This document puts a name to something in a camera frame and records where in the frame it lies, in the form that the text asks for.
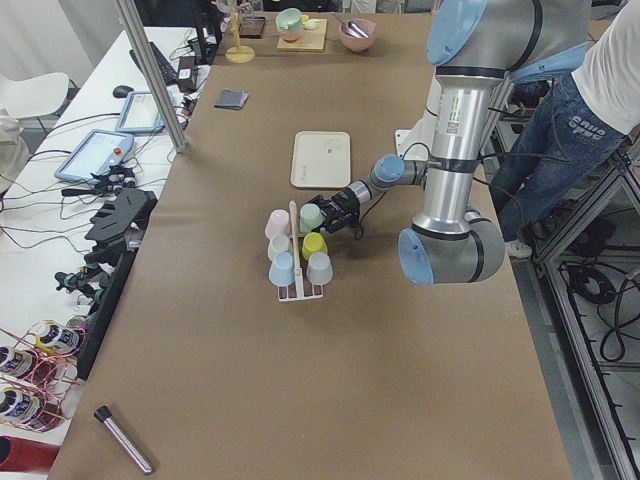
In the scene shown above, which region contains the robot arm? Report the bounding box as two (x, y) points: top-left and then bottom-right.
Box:
(312, 1), (591, 284)

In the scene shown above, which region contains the pink bowl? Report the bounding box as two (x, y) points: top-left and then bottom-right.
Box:
(339, 18), (378, 52)

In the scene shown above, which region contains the grey folded cloth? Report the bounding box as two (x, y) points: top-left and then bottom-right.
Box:
(215, 88), (249, 110)

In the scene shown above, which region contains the red object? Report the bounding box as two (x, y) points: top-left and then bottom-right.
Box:
(1, 436), (60, 474)

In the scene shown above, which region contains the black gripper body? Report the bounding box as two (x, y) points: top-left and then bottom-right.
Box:
(330, 188), (360, 228)

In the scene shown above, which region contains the aluminium frame post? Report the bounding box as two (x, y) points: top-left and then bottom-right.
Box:
(115, 0), (187, 153)

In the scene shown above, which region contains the metal tube black cap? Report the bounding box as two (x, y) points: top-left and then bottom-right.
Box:
(94, 405), (155, 475)

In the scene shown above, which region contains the black computer mouse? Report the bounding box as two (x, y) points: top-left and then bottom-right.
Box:
(112, 85), (133, 98)

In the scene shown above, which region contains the yellow cup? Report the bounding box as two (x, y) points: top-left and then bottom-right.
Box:
(302, 232), (328, 260)

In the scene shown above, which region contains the blue cup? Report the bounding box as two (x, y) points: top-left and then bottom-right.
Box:
(268, 251), (295, 287)

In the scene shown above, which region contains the green cup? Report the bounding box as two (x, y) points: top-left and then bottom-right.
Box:
(299, 203), (324, 234)

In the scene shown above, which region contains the cream cup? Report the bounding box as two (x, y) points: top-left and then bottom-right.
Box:
(267, 234), (292, 261)

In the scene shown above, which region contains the white chair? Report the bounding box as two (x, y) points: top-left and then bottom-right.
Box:
(1, 72), (69, 119)

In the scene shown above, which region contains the dark brown tray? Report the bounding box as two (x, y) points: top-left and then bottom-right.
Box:
(239, 17), (266, 39)

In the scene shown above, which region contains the green bowl stack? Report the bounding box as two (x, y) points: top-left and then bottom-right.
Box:
(275, 8), (304, 42)

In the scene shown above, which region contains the white wire cup rack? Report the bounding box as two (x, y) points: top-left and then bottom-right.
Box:
(274, 200), (324, 302)

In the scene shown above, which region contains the person in jeans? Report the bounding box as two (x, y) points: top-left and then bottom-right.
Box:
(490, 1), (639, 259)

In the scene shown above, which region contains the wooden cutting board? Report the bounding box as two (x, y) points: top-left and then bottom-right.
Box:
(277, 19), (327, 53)

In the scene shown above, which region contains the black keyboard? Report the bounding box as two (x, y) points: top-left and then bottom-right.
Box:
(149, 42), (178, 86)

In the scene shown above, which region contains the blue teach pendant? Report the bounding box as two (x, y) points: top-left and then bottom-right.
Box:
(54, 129), (134, 183)

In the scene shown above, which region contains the cream rabbit tray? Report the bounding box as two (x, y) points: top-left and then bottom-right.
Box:
(290, 131), (351, 189)

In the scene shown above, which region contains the copper wire spool basket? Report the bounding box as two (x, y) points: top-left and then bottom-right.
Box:
(1, 320), (87, 433)

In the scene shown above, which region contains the pink cup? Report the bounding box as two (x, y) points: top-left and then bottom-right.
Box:
(264, 209), (290, 240)

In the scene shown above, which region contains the wooden stand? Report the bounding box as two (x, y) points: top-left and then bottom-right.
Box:
(211, 0), (255, 64)

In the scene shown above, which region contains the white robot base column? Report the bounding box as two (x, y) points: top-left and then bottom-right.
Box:
(396, 75), (441, 161)

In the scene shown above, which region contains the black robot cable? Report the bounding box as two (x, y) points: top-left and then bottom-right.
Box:
(349, 142), (436, 241)

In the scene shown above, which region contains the grey cup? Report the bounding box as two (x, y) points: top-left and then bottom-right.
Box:
(307, 251), (333, 286)

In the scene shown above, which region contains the black tool holder rack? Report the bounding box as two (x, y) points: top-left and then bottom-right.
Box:
(76, 188), (158, 380)

